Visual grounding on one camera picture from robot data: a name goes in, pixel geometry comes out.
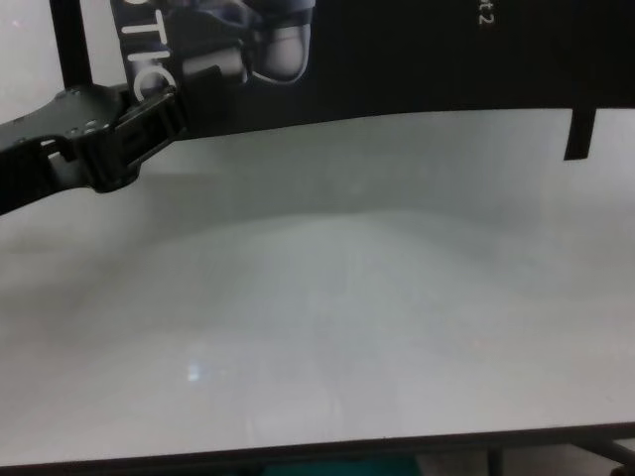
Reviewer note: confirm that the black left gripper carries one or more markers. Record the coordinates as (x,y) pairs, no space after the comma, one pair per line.
(44,144)

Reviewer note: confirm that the black robot print poster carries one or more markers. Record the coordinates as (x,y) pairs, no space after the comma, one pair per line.
(421,59)

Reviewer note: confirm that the dark metal table leg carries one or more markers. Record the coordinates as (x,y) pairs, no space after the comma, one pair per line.
(493,463)

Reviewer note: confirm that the black tape frame outline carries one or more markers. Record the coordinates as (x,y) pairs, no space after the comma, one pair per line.
(580,134)

